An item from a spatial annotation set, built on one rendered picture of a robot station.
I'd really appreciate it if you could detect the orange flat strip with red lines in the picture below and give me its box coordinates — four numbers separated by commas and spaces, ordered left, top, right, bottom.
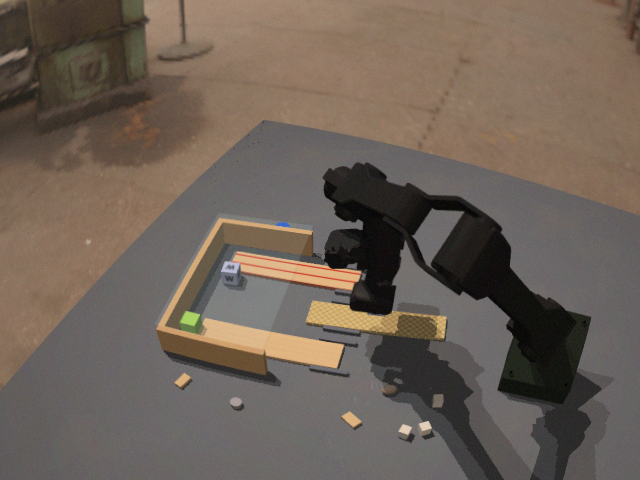
292, 262, 362, 291

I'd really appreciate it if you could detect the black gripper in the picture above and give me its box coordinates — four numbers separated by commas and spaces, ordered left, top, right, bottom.
350, 229, 405, 315

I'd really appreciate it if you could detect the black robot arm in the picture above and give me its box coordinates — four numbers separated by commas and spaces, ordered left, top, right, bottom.
322, 162, 577, 367

